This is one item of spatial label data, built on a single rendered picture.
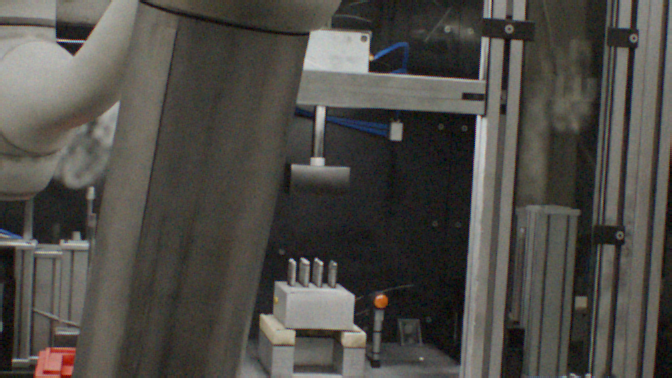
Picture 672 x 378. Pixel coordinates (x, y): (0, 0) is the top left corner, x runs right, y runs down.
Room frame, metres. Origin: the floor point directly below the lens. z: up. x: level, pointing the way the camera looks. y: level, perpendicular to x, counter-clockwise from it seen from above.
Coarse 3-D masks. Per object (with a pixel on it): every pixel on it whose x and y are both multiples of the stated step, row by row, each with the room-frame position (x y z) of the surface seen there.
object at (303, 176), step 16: (320, 112) 1.90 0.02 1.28; (320, 128) 1.91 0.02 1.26; (320, 144) 1.91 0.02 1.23; (320, 160) 1.91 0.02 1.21; (288, 176) 1.90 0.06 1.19; (304, 176) 1.88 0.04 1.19; (320, 176) 1.88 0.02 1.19; (336, 176) 1.89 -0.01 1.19; (288, 192) 1.89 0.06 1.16; (304, 192) 1.88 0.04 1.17; (320, 192) 1.88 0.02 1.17; (336, 192) 1.89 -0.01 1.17
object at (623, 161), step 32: (640, 0) 1.78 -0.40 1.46; (640, 32) 1.78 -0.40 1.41; (640, 64) 1.78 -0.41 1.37; (640, 96) 1.78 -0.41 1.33; (384, 128) 2.14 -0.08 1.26; (640, 128) 1.78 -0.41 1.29; (608, 160) 1.78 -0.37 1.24; (608, 192) 1.77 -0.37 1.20; (608, 224) 1.77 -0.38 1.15; (608, 256) 1.78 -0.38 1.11; (608, 288) 1.78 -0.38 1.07; (608, 320) 1.78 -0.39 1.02; (448, 352) 2.06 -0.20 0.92; (608, 352) 1.79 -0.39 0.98
